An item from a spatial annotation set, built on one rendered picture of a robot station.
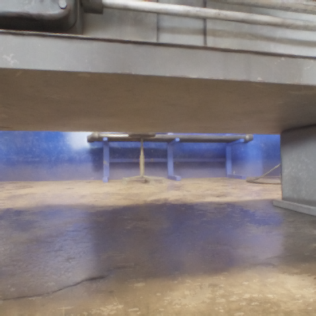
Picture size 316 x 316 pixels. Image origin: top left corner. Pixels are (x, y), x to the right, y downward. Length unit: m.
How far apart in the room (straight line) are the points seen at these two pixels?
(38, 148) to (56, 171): 0.42
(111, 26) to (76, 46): 0.23
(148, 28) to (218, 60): 0.26
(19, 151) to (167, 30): 3.57
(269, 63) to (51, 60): 0.44
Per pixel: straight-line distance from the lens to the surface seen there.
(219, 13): 0.71
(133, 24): 0.73
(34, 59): 0.51
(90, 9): 0.65
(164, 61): 0.50
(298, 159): 1.33
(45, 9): 0.55
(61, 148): 3.94
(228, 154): 4.17
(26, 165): 4.06
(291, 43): 0.89
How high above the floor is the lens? 0.23
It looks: 2 degrees up
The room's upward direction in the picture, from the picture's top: 1 degrees counter-clockwise
